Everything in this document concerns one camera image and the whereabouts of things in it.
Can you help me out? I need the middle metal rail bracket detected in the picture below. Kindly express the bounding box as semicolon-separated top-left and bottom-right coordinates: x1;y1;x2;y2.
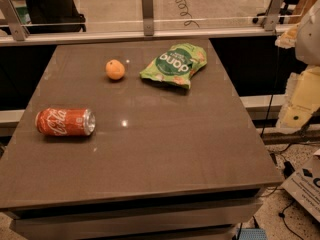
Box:
141;0;154;36

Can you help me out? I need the black floor cable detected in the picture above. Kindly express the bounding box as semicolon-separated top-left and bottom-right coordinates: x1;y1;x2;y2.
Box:
278;198;305;240

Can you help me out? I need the metal rail bracket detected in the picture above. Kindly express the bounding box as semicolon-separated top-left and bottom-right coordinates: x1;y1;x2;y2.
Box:
262;0;284;31
0;0;29;41
141;0;154;36

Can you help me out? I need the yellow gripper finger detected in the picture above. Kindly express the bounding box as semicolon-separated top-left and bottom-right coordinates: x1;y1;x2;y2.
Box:
276;66;320;129

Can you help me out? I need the glass barrier panel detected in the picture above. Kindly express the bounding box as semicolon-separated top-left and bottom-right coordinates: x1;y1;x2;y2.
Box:
0;0;320;28

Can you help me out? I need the black coiled cable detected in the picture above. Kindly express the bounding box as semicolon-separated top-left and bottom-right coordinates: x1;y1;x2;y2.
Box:
167;0;200;29

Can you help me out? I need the black office chair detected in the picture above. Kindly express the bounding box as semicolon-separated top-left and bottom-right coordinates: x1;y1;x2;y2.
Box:
25;0;86;34

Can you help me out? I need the blue floor box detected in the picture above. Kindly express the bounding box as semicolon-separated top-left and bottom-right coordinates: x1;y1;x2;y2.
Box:
238;228;268;240

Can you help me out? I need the left metal rail bracket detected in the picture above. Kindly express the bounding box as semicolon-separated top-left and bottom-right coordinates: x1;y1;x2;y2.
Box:
0;0;29;41

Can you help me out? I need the white printed cardboard box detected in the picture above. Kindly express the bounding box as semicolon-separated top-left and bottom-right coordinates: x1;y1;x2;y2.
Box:
282;149;320;222

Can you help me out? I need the red coke can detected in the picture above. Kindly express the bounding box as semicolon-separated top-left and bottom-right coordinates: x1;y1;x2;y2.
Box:
35;108;96;137

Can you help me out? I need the right metal rail bracket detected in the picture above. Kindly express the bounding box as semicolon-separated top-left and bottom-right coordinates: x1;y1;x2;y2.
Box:
262;0;284;31

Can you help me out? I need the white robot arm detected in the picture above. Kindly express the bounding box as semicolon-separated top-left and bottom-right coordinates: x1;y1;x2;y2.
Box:
275;0;320;133

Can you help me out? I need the orange fruit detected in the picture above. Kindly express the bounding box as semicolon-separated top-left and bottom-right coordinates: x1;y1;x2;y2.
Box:
105;59;125;80

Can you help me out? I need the green chip bag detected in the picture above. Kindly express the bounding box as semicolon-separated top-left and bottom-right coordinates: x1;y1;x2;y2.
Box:
140;43;207;89

